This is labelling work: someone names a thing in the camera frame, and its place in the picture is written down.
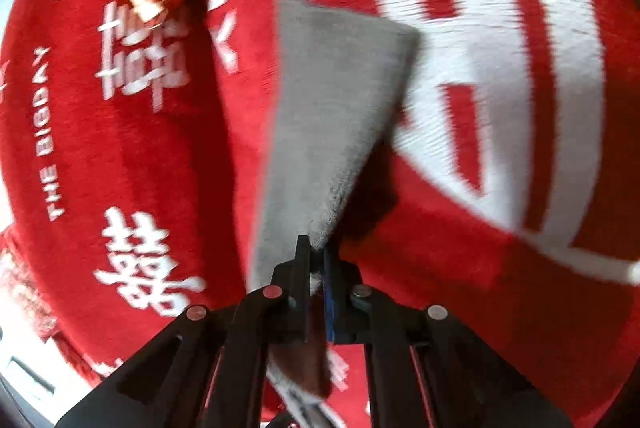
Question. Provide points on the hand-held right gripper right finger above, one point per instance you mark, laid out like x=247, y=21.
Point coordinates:
x=328, y=303

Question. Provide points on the grey cloth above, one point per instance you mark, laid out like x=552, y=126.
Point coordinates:
x=325, y=118

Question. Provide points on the red patterned quilt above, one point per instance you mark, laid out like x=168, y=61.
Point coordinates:
x=30, y=298

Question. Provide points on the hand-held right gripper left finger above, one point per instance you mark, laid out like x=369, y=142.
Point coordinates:
x=303, y=268

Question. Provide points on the red blanket with white print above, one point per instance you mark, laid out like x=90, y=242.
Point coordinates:
x=165, y=188

